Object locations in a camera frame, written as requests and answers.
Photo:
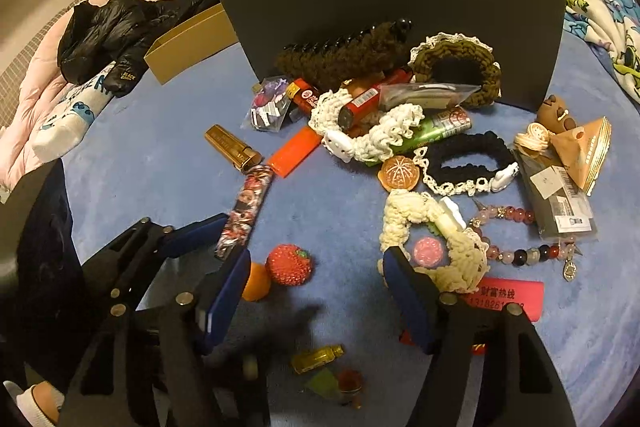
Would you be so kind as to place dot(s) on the small bag of purple trinkets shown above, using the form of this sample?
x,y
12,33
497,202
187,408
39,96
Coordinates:
x,y
267,104

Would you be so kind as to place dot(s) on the dark red lighter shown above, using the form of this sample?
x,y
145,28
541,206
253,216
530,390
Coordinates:
x,y
367,104

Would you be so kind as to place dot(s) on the pink quilt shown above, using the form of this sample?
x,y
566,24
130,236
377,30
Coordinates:
x,y
30,107

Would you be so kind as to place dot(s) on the round cream charm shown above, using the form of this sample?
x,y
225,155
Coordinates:
x,y
532,138

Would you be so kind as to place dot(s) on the brown bear figurine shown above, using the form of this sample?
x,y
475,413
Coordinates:
x,y
555,112

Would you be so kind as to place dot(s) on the red strawberry ornament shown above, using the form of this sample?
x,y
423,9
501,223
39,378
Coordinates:
x,y
289,264

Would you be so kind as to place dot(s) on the dark labelled plastic bag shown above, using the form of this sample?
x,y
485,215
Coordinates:
x,y
555,207

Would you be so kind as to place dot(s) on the triangular beige snack packet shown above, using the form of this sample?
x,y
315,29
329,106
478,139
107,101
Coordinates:
x,y
580,152

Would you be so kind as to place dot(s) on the black lace-trimmed scrunchie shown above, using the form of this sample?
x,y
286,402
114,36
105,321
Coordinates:
x,y
465,157

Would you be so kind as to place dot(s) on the red paper envelope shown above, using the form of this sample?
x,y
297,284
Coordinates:
x,y
510,299

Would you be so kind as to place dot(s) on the patterned red lighter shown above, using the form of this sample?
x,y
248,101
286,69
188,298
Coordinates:
x,y
245,212

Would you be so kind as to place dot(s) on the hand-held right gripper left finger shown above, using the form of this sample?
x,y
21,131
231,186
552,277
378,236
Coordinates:
x,y
227,302

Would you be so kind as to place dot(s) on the yellow-green translucent trinket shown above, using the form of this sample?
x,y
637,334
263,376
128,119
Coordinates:
x,y
322,382

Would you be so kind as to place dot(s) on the green lighter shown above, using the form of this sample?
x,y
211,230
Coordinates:
x,y
442,129

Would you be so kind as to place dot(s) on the small yellow bottle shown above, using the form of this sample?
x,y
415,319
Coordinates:
x,y
317,358

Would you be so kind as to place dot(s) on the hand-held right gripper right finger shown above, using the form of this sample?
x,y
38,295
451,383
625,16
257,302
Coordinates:
x,y
410,302

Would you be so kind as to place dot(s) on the black puffer jacket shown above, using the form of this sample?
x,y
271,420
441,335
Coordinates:
x,y
100,37

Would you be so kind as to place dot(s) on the gold lighter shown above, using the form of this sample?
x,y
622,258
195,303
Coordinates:
x,y
232,149

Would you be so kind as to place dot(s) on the blue plush sheet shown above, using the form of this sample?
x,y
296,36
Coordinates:
x,y
150,167

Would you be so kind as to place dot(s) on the brown fuzzy hair claw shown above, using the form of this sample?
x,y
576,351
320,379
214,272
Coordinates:
x,y
340,57

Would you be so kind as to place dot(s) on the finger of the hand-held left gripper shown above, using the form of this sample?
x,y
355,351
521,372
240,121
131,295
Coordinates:
x,y
197,232

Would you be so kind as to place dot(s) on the white ruffled scrunchie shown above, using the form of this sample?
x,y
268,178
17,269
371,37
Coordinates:
x,y
387,129

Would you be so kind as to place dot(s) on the clear zip bag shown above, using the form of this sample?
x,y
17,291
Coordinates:
x,y
430,94

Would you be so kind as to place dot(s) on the plain orange lighter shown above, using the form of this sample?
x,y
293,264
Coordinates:
x,y
295,152

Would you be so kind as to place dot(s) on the small red jar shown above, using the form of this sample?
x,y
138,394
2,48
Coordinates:
x,y
350,382

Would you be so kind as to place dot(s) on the brown cardboard box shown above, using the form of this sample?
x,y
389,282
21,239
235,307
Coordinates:
x,y
190,42

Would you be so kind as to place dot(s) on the round orange slice clip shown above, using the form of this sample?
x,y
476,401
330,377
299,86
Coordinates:
x,y
398,173

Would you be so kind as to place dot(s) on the brown crocheted scrunchie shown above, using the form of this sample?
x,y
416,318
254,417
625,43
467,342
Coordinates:
x,y
485,82

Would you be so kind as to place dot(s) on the white printed cloth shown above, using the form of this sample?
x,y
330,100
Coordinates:
x,y
65,127

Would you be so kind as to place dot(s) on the cream crocheted scrunchie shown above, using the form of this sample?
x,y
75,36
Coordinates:
x,y
400,214

